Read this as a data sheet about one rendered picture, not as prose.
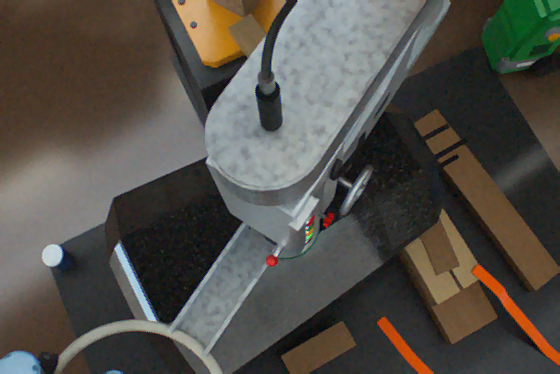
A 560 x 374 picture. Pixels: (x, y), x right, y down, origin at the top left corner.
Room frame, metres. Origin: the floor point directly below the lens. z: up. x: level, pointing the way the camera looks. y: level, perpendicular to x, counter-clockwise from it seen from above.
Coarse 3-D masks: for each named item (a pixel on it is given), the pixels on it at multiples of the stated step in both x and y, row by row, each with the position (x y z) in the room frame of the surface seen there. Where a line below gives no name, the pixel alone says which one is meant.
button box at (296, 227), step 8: (312, 200) 0.31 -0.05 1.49; (304, 208) 0.29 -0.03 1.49; (312, 208) 0.29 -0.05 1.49; (304, 216) 0.27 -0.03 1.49; (288, 224) 0.26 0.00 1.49; (296, 224) 0.26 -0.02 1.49; (304, 224) 0.26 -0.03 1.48; (296, 232) 0.25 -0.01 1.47; (304, 232) 0.26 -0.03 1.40; (312, 232) 0.29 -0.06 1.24; (296, 240) 0.25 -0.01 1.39; (304, 240) 0.26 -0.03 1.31; (296, 248) 0.25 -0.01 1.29
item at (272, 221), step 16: (208, 160) 0.40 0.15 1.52; (320, 176) 0.35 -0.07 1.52; (224, 192) 0.38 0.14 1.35; (320, 192) 0.34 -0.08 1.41; (240, 208) 0.36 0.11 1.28; (256, 208) 0.32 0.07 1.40; (272, 208) 0.29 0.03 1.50; (288, 208) 0.29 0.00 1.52; (256, 224) 0.34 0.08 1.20; (272, 224) 0.30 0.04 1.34; (288, 240) 0.27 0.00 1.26
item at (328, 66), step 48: (336, 0) 0.65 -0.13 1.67; (384, 0) 0.64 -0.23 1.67; (432, 0) 0.68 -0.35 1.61; (288, 48) 0.55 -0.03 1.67; (336, 48) 0.55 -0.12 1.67; (384, 48) 0.54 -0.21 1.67; (240, 96) 0.46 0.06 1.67; (288, 96) 0.45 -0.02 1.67; (336, 96) 0.45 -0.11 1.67; (240, 144) 0.37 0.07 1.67; (288, 144) 0.36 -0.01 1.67; (336, 144) 0.38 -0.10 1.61; (240, 192) 0.30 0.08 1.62; (288, 192) 0.29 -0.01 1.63
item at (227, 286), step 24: (240, 240) 0.33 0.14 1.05; (264, 240) 0.32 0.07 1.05; (216, 264) 0.26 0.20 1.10; (240, 264) 0.26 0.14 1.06; (264, 264) 0.25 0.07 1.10; (216, 288) 0.20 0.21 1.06; (240, 288) 0.20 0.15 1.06; (192, 312) 0.14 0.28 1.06; (216, 312) 0.14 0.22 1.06; (192, 336) 0.08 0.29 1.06; (216, 336) 0.07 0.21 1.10
